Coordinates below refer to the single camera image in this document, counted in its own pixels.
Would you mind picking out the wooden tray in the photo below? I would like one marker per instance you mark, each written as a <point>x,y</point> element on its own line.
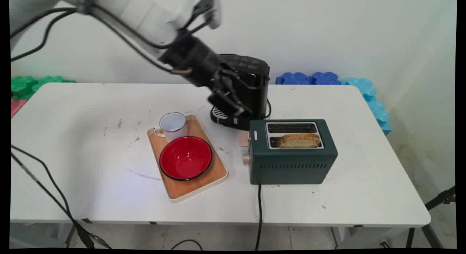
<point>198,181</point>

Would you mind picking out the light blue foam mat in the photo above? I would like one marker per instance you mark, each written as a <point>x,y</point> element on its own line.
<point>373,101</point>

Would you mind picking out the red bowl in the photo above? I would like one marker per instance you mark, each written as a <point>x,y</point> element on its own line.
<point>185,158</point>

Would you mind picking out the toasted bread slice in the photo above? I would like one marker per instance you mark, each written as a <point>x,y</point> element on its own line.
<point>299,140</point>

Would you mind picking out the green foam mat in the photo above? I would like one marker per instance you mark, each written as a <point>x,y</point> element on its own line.
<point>31,85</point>

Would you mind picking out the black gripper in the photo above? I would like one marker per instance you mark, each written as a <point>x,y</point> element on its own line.
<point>196,62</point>

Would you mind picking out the green two-slot toaster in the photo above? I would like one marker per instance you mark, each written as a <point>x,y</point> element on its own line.
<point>291,157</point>

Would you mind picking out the white enamel mug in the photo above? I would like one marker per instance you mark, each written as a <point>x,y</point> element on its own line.
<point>173,126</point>

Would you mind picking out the pink foam mat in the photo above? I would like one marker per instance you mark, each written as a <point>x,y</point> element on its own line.
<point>16,106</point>

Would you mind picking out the black tripod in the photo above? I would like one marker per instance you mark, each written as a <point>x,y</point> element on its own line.
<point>435,210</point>

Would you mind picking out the dark blue foam mat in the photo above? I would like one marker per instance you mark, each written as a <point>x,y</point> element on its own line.
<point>307,79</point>

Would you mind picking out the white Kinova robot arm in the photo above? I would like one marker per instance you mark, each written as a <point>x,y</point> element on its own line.
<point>153,17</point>

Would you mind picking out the black coffee machine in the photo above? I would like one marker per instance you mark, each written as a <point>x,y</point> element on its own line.
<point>247,90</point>

